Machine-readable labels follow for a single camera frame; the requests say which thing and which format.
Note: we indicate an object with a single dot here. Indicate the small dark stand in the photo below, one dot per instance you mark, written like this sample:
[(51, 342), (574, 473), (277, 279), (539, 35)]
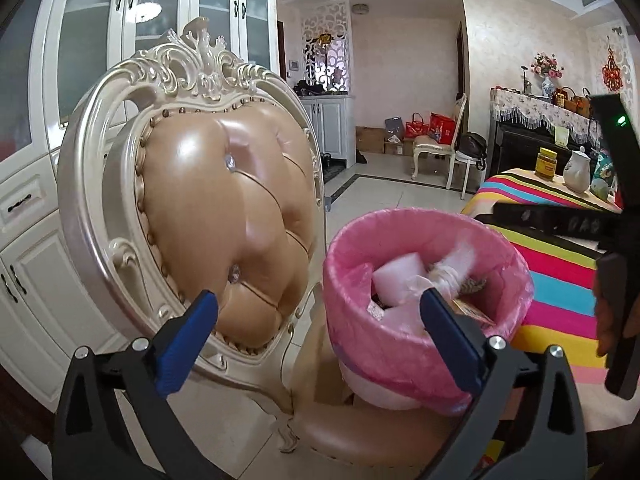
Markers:
[(525, 80)]

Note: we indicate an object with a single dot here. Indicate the floral lace piano cover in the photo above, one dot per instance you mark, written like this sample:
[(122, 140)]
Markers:
[(530, 107)]

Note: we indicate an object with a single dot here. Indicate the small red gift bag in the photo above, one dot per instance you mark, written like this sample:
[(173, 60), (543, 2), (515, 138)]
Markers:
[(416, 127)]

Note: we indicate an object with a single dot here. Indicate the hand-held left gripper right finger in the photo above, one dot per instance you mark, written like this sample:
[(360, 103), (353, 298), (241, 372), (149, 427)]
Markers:
[(447, 340)]

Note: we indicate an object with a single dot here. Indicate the black cloth pile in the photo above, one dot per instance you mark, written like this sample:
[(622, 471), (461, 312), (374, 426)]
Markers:
[(310, 88)]

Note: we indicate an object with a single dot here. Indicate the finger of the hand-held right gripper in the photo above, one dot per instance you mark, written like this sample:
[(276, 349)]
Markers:
[(575, 220), (550, 232)]

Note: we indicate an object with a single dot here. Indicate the striped colourful tablecloth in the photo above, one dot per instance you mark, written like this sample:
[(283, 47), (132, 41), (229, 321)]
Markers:
[(555, 300)]

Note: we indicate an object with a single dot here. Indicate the black upright piano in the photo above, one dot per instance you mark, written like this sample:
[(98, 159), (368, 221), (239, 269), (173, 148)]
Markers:
[(510, 150)]

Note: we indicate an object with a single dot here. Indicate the white lattice screen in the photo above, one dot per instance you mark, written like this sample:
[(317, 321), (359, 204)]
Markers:
[(595, 60), (325, 30)]

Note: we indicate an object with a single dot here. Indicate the red knot hanging ornament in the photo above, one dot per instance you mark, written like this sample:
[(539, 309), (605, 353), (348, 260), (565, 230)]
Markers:
[(612, 67)]

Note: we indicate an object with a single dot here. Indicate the orange basket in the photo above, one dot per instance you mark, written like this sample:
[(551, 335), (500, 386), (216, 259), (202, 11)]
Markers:
[(582, 102)]

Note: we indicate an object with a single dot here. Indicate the tall white glass cabinet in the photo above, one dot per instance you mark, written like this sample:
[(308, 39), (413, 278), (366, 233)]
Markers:
[(90, 35)]

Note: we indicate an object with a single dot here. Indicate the yellow lidded jar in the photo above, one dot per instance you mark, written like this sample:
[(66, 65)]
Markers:
[(546, 165)]

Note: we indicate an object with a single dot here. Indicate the white carved side chair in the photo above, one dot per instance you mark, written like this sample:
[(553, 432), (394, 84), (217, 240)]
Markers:
[(432, 147)]

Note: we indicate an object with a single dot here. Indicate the carved tufted dining chair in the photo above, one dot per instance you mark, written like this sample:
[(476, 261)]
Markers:
[(200, 185)]

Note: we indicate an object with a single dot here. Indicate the blue white vase with flowers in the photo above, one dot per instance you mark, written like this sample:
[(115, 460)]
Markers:
[(546, 67)]

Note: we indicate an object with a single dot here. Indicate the row of dark shoes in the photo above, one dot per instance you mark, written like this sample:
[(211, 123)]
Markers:
[(327, 160)]

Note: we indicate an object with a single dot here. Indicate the black shoulder bag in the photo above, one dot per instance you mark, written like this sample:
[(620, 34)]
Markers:
[(472, 150)]

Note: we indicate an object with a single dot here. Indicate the dark patterned doormat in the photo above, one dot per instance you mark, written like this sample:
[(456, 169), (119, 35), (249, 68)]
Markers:
[(336, 174)]

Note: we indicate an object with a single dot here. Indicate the person's right hand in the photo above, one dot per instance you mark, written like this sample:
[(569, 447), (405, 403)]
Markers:
[(610, 317)]

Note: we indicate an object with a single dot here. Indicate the white ceramic teapot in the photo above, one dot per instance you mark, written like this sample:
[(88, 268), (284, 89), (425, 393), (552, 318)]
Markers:
[(576, 172)]

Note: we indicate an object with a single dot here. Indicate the wicker basket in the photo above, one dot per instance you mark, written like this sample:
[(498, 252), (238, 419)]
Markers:
[(564, 99)]

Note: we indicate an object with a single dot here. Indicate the green floral bag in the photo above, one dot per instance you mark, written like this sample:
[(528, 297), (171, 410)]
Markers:
[(604, 177)]

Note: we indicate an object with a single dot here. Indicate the pink lined trash bin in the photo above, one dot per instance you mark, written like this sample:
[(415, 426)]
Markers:
[(360, 350)]

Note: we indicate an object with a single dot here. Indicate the pale green paper bag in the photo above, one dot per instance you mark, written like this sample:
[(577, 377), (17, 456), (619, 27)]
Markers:
[(561, 137)]

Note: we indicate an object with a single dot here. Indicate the white plastic bag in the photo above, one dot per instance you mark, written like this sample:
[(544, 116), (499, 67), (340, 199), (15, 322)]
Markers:
[(460, 260)]

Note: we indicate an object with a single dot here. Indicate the grey paper bag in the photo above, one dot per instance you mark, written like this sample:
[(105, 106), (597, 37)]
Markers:
[(394, 129)]

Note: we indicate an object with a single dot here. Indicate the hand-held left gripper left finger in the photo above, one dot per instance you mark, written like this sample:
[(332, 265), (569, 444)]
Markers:
[(192, 330)]

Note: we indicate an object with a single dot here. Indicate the large cardboard box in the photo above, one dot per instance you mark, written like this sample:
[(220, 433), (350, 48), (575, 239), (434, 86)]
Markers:
[(370, 140)]

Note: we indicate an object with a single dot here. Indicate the white shoe cabinet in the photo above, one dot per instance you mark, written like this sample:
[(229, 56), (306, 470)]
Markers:
[(330, 130)]

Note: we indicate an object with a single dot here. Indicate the small cardboard box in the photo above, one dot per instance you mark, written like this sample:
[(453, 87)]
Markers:
[(394, 147)]

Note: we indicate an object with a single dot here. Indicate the round ceiling fixture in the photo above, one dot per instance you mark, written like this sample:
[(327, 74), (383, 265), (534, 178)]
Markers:
[(360, 8)]

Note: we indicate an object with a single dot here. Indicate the large red gift bag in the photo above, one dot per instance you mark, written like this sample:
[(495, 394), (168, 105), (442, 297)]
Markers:
[(442, 127)]

